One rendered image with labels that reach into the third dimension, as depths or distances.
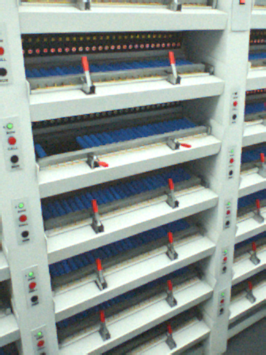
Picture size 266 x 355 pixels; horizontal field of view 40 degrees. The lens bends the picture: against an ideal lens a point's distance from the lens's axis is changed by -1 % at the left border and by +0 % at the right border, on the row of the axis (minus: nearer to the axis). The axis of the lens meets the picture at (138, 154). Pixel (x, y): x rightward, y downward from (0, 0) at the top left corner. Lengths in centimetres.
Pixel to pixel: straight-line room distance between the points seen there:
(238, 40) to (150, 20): 33
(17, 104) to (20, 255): 37
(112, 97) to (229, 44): 42
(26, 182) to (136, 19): 48
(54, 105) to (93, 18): 22
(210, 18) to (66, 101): 48
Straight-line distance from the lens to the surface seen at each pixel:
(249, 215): 154
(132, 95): 96
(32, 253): 98
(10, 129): 85
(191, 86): 107
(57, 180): 92
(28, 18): 85
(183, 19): 105
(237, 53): 119
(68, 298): 114
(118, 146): 102
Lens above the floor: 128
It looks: 19 degrees down
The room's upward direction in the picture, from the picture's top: 1 degrees counter-clockwise
